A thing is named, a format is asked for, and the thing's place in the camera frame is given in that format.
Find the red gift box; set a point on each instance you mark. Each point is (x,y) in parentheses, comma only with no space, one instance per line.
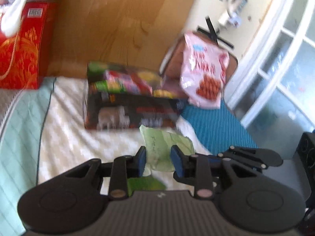
(22,49)

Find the teal patterned blanket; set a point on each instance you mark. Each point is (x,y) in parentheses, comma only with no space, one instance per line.
(216,130)

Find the yellow edged peanut packet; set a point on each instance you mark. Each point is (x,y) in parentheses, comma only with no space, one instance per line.
(150,78)

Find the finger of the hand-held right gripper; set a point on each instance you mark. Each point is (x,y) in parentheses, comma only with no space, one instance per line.
(248,153)

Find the pale green packet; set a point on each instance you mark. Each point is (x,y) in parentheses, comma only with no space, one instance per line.
(160,142)

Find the pink candy box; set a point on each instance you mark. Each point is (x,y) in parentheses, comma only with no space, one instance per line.
(120,78)

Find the wooden headboard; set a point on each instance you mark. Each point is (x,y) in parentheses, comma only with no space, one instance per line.
(118,24)

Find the red snack packet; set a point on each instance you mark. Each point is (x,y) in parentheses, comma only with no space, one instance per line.
(142,88)

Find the black metal rack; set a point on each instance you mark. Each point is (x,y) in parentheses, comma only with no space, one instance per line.
(214,32)

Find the clear snack packet yellow strip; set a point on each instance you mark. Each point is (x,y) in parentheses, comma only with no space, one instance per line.
(163,94)

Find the green snack packet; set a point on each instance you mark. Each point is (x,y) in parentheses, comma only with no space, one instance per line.
(101,86)

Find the mint quilt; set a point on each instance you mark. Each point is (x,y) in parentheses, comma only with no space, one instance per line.
(19,132)

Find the black cardboard box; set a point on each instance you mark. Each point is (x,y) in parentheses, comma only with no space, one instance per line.
(128,113)

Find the large pink snack bag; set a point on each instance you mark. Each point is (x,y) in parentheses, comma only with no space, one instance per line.
(204,78)

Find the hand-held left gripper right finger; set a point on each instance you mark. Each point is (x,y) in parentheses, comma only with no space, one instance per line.
(177,162)

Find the white zigzag printed cloth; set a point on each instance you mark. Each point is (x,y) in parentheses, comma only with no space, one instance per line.
(69,132)

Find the brown chair cushion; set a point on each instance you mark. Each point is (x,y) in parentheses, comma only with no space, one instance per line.
(172,64)

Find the white framed glass door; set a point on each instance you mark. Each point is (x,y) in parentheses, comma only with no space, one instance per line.
(283,54)

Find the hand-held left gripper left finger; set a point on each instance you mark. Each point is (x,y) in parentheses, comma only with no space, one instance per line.
(142,162)

